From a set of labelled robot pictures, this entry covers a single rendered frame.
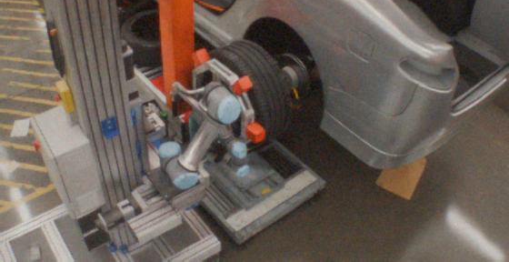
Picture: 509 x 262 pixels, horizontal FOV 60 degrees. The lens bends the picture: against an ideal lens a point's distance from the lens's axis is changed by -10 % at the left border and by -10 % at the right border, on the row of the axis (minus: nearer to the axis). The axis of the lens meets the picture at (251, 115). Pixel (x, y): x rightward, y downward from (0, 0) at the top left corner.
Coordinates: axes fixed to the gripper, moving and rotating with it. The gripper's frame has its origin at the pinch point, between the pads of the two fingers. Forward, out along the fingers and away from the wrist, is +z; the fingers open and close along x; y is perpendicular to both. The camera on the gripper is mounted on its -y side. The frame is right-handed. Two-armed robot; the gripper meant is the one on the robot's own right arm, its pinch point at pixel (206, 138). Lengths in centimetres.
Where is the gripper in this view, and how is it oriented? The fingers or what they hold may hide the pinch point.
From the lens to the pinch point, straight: 281.9
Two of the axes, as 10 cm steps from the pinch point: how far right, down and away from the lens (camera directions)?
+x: -7.7, 4.0, -5.0
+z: -6.4, -5.4, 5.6
